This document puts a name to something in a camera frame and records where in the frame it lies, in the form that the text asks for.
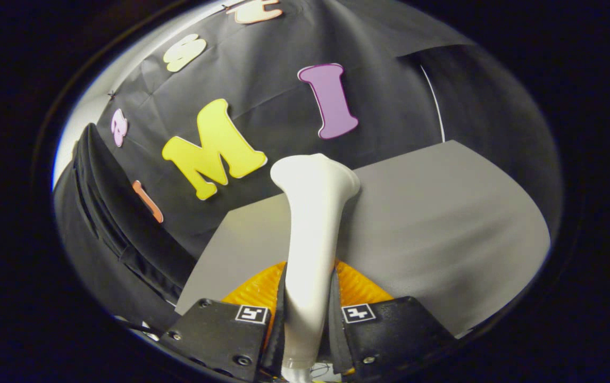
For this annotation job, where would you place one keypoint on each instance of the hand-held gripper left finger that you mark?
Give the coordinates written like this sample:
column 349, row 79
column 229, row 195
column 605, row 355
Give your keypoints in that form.
column 277, row 346

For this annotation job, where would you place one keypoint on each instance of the grey and beige cabinet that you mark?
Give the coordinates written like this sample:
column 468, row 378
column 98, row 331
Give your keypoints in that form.
column 443, row 223

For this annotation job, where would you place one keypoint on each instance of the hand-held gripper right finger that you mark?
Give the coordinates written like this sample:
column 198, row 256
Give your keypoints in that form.
column 336, row 340

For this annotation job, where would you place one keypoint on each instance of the black jacket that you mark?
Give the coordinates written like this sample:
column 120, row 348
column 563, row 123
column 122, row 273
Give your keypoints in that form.
column 118, row 213

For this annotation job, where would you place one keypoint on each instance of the white garment steamer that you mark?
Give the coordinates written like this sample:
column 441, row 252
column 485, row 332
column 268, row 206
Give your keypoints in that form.
column 312, row 239

